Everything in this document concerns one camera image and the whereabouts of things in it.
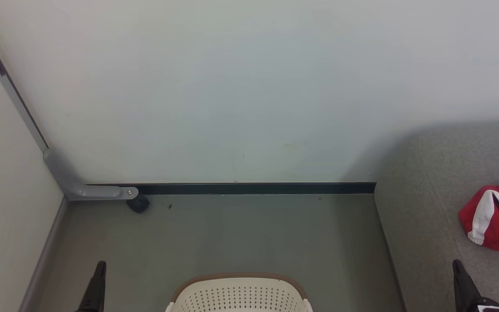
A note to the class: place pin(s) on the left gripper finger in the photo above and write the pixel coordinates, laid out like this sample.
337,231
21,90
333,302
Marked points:
95,299

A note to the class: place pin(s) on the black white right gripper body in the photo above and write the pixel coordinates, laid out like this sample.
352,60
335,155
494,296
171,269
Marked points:
492,305

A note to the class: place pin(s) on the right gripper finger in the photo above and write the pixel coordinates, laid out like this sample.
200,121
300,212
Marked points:
464,290

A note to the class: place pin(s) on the red and white garment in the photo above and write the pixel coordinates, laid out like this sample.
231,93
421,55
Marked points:
498,221

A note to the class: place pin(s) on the cream laundry basket brown rim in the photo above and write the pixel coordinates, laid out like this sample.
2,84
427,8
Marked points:
241,297

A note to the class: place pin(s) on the grey skirting board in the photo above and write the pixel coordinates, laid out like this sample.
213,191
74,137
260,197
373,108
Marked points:
43,255

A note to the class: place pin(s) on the grey fabric sofa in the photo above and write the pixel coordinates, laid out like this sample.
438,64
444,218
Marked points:
422,216

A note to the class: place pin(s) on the black caster wheel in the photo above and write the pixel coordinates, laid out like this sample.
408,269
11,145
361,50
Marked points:
138,204

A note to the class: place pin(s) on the dark baseboard strip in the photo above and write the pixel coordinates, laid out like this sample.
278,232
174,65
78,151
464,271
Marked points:
254,188

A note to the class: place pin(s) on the grey panel edge strip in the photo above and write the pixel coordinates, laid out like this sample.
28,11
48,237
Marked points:
13,91

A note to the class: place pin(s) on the grey metal foot bracket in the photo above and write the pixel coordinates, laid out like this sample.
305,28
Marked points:
69,184

